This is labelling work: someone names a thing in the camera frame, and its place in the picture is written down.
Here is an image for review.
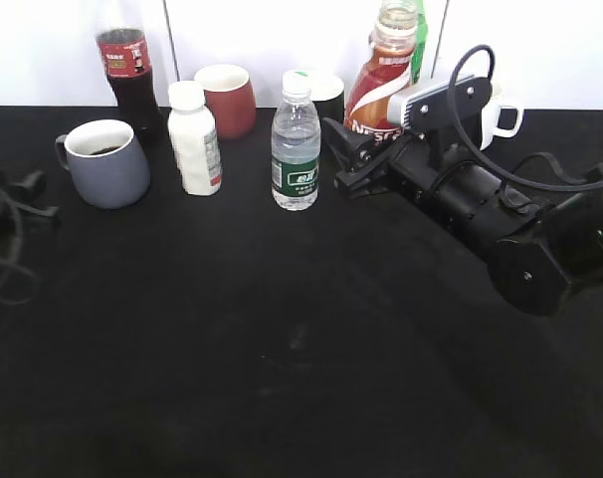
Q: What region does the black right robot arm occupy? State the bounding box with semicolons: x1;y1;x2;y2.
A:
321;118;603;316

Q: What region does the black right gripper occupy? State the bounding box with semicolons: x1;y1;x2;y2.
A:
322;117;461;209

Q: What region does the white ceramic mug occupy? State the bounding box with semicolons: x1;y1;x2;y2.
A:
480;82;524;150

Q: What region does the cola bottle red label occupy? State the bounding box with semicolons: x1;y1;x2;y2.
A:
95;1;163;143

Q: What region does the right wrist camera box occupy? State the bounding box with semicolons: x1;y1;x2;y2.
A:
387;74;492;133

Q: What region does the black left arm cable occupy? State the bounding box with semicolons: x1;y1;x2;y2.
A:
0;168;39;306

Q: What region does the white milk bottle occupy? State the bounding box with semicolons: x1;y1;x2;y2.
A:
167;81;222;196

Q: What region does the green sprite bottle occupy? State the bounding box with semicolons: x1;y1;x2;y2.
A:
411;0;428;85

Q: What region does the black paper cup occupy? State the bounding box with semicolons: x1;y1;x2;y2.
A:
308;70;345;122

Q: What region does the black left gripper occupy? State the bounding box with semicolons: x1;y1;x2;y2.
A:
0;169;61;249

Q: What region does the grey ceramic mug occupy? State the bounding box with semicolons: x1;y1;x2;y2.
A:
55;119;150;209

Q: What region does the brown Nescafe coffee bottle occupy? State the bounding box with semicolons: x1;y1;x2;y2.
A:
344;1;420;143

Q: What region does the clear water bottle green label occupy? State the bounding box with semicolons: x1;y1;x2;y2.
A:
271;70;320;211

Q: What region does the red ceramic mug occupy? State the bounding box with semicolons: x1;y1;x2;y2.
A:
194;64;257;140

